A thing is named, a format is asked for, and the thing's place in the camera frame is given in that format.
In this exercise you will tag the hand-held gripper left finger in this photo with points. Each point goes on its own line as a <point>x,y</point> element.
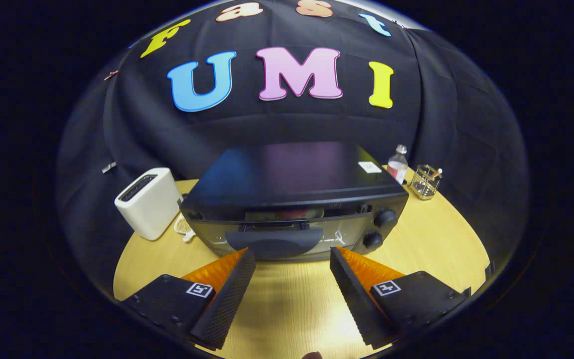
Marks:
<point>232,294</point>

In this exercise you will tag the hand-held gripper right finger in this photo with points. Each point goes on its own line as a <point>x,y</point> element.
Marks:
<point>354,294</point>

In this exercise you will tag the pink ham slice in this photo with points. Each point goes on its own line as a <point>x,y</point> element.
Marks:
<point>294,214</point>

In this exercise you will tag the black toaster oven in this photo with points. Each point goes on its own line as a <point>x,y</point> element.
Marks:
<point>292,174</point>

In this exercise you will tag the white bread toaster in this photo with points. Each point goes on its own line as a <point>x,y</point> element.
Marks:
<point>150,207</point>

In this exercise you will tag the white dish with grains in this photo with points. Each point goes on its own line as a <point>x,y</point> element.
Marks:
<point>183,227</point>

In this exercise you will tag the clear plastic bottle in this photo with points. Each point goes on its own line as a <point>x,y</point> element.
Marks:
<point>397,167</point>

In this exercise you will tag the brown stick with white tip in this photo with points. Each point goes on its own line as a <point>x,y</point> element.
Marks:
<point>436,173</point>

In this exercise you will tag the small silver clip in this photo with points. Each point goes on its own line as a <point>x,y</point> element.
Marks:
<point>109,167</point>

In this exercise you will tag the small pink clip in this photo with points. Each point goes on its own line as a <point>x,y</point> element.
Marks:
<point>111,75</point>

